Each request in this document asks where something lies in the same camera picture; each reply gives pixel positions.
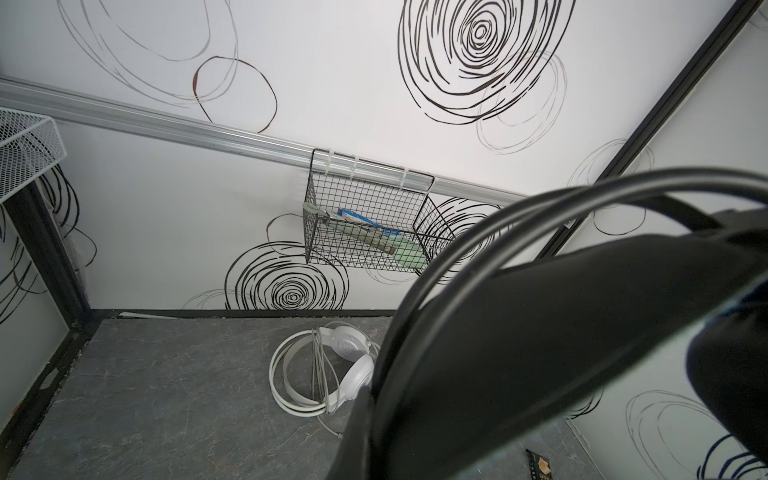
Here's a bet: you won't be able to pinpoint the small dark packet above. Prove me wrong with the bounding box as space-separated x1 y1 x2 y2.
525 449 553 480

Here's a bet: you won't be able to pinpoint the aluminium wall rail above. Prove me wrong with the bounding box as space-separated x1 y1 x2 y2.
1 77 523 205

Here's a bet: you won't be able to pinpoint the clear wall shelf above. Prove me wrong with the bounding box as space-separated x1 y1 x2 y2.
1 107 67 203

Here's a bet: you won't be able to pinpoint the white headphones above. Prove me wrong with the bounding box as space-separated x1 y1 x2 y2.
268 320 380 439

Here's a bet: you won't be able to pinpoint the black blue headphones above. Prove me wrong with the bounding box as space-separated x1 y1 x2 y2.
370 168 767 479

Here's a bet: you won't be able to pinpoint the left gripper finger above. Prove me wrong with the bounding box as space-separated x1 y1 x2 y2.
326 387 375 480

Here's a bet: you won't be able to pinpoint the black wire basket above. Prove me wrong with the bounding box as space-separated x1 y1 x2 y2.
302 149 457 272

